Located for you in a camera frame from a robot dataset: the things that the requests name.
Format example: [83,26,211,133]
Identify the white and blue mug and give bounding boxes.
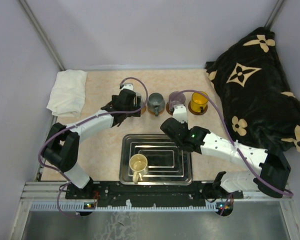
[135,92,143,101]

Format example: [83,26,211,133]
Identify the brown wooden coaster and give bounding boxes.
[140,106,147,115]
[188,101,208,116]
[165,103,175,115]

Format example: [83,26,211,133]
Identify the grey metal mug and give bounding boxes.
[147,92,166,115]

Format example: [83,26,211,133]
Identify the yellow glass mug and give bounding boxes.
[191,91,209,107]

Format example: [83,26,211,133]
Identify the woven rattan coaster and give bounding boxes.
[147,107,165,117]

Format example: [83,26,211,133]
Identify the purple mug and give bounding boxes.
[168,91,186,112]

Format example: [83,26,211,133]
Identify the cream mug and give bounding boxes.
[129,153,149,184]

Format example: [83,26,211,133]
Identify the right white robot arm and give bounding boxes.
[160,105,293,199]

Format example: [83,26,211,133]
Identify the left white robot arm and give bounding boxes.
[39,83,143,199]

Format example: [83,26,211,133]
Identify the metal tray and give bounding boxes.
[119,134,193,186]

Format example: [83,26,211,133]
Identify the white folded cloth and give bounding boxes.
[46,69,88,118]

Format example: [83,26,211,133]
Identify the black floral blanket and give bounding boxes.
[204,27,300,153]

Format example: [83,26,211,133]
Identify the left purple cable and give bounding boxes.
[37,76,149,220]

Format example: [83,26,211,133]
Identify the purple cable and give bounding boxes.
[37,76,149,220]
[170,89,295,219]

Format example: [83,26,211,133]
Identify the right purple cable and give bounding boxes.
[170,89,295,219]

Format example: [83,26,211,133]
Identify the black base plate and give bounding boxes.
[65,181,229,200]

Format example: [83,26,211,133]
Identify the aluminium frame rail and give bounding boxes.
[20,181,292,216]

